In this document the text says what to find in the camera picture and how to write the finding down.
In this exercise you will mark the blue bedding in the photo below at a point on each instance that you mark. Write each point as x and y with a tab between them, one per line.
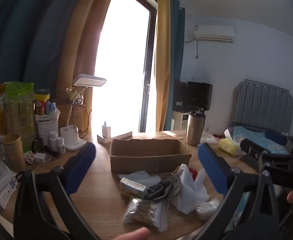
251	136

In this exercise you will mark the steel travel tumbler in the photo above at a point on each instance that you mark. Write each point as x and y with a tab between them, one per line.
195	130

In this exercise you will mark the white desk lamp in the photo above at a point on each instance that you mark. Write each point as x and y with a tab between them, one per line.
70	140

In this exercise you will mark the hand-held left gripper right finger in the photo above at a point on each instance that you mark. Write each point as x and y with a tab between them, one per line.
211	167

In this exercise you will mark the grey padded headboard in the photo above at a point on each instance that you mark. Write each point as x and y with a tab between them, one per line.
261	105

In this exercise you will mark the stack of brown paper cups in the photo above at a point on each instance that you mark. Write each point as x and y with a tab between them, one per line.
14	152

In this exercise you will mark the white power strip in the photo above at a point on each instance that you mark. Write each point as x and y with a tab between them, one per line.
104	140

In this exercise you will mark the white sock with red print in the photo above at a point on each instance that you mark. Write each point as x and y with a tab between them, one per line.
186	195

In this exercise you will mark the white wet wipes packet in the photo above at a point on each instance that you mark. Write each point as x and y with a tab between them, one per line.
0	182

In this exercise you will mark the yellow packet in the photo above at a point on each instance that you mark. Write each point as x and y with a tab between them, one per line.
0	110

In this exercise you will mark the white air conditioner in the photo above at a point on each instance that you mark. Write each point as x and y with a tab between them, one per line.
214	31

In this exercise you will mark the white small cabinet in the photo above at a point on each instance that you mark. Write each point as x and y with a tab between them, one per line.
177	120

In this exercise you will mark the black television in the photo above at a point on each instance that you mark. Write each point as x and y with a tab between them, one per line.
196	95

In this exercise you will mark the green bag of paper cups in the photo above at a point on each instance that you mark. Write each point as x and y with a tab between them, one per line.
19	110

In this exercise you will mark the dark glass jar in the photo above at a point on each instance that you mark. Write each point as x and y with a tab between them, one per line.
37	145

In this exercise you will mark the black hand tool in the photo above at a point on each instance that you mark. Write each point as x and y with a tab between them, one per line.
52	152

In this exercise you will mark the tan curtain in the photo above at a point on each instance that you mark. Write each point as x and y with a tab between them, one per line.
79	42

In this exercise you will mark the white charger adapter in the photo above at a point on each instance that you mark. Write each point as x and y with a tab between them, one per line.
106	131

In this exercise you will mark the tall brown carton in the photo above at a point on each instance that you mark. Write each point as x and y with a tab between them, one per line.
64	115

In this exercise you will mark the white wall socket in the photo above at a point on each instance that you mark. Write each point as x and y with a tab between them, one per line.
208	129

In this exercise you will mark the cotton pad bag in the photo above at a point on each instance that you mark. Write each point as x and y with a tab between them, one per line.
207	208

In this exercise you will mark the cotton swab bag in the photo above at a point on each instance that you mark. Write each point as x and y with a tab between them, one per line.
144	211

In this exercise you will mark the dark blue curtain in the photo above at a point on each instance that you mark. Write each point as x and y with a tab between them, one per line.
36	42

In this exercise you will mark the blue packet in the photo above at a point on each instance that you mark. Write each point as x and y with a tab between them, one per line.
241	205

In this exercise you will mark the small tissue packet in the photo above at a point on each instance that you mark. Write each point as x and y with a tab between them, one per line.
131	187

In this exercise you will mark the grey dotted glove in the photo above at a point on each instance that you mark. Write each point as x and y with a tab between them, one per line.
159	188
172	180

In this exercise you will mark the yellow duck toy bag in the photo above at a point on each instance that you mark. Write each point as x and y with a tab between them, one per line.
72	95

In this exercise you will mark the person's left hand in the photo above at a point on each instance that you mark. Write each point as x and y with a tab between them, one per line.
134	234

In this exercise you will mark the yellow lid jar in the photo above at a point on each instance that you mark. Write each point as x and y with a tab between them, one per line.
41	107

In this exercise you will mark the dark door frame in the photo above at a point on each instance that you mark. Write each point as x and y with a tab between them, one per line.
147	80

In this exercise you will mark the brown cardboard box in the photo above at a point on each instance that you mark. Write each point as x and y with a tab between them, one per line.
146	152

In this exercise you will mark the white plastic basket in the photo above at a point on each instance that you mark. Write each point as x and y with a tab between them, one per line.
45	130

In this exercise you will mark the yellow curtain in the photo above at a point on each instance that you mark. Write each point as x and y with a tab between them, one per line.
162	55

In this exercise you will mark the yellow tissue pack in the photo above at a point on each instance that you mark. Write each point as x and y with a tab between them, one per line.
227	146

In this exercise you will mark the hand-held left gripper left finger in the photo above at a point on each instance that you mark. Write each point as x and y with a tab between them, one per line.
81	170

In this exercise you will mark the small white plug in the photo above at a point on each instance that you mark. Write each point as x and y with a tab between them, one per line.
39	157

